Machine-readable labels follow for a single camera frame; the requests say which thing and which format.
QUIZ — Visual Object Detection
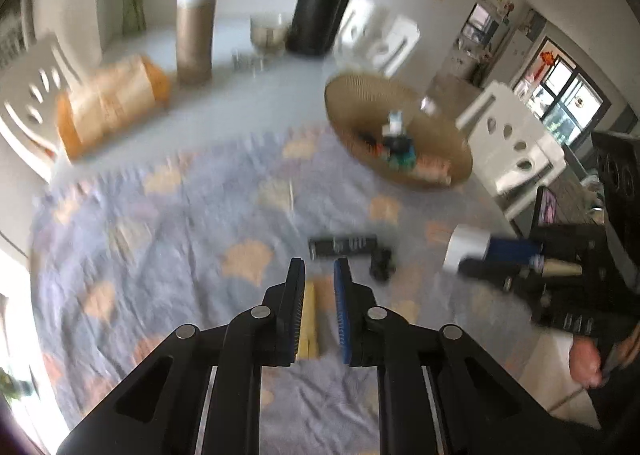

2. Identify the black rectangular box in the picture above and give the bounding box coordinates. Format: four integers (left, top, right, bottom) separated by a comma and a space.
307, 234, 378, 261

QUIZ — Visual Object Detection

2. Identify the floral printed tablecloth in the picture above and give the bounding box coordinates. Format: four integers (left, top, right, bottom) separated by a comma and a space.
30, 127, 551, 455

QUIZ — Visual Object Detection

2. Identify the white chair with oval cutouts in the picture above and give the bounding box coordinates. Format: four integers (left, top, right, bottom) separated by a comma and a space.
335, 0, 421, 78
455, 80, 568, 226
0, 32, 83, 180

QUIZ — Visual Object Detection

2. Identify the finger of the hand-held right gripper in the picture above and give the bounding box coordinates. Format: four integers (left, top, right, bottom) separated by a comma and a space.
457, 257, 543, 293
485, 235, 546, 263

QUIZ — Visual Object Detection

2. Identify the small dark screen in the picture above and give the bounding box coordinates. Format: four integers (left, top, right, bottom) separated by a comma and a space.
530, 186, 558, 236

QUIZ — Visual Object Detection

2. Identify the teal translucent figurine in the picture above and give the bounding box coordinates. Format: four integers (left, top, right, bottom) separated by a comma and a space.
387, 137, 418, 170

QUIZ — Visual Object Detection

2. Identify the pink card box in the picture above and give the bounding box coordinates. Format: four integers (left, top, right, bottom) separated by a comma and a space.
415, 157, 453, 183

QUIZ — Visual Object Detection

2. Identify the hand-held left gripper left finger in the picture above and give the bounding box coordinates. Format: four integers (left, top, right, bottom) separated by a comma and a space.
56, 257, 307, 455

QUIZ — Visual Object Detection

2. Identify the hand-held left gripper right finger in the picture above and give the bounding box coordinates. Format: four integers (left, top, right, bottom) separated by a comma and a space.
333, 256, 583, 455

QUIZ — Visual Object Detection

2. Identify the black-haired red doll figurine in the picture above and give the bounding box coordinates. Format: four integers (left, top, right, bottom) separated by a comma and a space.
357, 132, 386, 158

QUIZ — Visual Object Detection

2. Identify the white charger block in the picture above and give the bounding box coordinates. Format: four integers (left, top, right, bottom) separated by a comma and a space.
442, 225, 493, 273

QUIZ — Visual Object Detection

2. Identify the woven basket with items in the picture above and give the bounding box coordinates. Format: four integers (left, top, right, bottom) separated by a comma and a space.
324, 74, 473, 188

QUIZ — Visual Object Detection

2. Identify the black dinosaur figurine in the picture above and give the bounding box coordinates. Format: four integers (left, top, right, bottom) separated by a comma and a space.
369, 247, 397, 281

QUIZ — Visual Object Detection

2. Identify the yellow box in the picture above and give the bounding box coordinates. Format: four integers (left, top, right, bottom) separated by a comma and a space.
295, 281, 321, 361

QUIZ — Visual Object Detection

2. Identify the cluttered background shelf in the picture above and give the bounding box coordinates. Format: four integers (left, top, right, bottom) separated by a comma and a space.
450, 0, 516, 86

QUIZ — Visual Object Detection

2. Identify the person's right hand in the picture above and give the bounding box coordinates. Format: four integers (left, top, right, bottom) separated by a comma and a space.
570, 339, 603, 388

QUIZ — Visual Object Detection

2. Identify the small glass bowl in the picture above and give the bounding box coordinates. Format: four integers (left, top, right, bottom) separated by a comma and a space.
249, 12, 293, 58

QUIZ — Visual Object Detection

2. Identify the dark framed window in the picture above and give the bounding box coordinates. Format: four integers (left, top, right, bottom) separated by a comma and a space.
515, 37, 611, 150

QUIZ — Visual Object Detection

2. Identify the dark carved cabinet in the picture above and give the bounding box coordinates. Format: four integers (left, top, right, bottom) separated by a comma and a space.
590, 130, 640, 246

